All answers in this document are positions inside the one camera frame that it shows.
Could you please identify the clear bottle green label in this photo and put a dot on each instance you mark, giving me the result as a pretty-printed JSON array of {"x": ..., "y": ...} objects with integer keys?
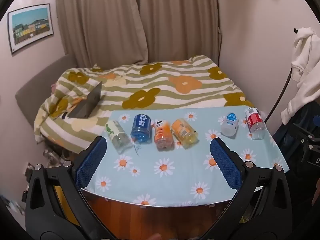
[{"x": 117, "y": 135}]

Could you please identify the grey laptop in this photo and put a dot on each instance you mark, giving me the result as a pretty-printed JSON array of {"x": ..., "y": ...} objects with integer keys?
[{"x": 87, "y": 103}]

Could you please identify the yellow orange plastic bottle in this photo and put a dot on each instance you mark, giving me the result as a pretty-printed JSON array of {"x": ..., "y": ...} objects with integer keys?
[{"x": 184, "y": 132}]

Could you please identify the white bottle blue label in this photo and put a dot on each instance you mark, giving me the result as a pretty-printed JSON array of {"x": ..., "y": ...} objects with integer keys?
[{"x": 230, "y": 126}]

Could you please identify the light blue daisy tablecloth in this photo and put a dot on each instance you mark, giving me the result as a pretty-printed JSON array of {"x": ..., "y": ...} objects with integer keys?
[{"x": 175, "y": 177}]

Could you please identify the beige curtain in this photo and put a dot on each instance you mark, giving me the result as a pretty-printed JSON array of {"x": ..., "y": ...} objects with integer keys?
[
  {"x": 180, "y": 20},
  {"x": 100, "y": 22}
]

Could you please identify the orange bottle white label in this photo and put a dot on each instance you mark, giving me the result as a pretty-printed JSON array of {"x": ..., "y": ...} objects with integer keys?
[{"x": 163, "y": 136}]

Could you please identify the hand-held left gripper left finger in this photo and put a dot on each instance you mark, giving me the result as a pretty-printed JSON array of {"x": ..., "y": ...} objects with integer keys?
[{"x": 91, "y": 162}]

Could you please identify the framed wall poster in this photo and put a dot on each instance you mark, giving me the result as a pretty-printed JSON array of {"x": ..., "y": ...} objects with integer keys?
[{"x": 30, "y": 27}]

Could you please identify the dark blue cloth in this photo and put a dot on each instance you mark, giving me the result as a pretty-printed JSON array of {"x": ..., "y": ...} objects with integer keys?
[{"x": 287, "y": 132}]

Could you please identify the clear bottle red label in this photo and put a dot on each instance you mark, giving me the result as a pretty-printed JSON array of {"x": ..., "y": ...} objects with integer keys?
[{"x": 255, "y": 123}]

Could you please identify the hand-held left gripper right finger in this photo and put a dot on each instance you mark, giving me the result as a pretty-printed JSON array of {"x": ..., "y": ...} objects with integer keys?
[{"x": 226, "y": 163}]

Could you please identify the blue plastic bottle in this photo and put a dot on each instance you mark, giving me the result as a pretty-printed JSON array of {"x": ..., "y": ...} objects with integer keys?
[{"x": 141, "y": 128}]

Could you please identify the grey bed frame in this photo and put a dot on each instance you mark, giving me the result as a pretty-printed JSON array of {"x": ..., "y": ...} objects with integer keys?
[{"x": 37, "y": 85}]

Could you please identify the striped floral blanket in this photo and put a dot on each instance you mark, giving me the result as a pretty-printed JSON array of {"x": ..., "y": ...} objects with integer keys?
[{"x": 160, "y": 90}]

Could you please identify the white hoodie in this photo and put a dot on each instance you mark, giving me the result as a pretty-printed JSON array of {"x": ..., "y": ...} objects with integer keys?
[{"x": 307, "y": 75}]

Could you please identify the black curved pole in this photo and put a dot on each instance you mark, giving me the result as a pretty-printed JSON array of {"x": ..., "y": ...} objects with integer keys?
[{"x": 281, "y": 92}]

